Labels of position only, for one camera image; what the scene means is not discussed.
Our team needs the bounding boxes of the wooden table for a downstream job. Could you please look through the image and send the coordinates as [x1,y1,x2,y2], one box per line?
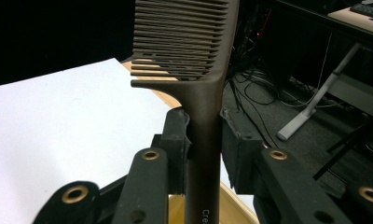
[121,59,183,110]

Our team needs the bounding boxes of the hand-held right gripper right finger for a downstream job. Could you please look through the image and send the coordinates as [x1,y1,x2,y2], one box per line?
[220,106,267,196]

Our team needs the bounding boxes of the black keyboard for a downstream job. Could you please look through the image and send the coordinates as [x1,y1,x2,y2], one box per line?
[349,2,373,21]

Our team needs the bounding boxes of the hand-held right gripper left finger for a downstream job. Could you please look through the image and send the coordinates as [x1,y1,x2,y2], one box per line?
[150,106,192,196]

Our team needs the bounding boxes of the dark brown comb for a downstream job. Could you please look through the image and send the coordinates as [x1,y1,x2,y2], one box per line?
[130,0,241,224]

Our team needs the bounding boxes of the black floor cable bundle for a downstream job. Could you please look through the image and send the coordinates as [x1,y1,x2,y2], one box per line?
[226,7,332,148]

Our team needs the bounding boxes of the light wooden desk top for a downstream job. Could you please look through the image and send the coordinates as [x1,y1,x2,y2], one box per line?
[326,6,373,37]

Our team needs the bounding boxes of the white mat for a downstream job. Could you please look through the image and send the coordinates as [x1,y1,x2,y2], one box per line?
[0,57,257,224]

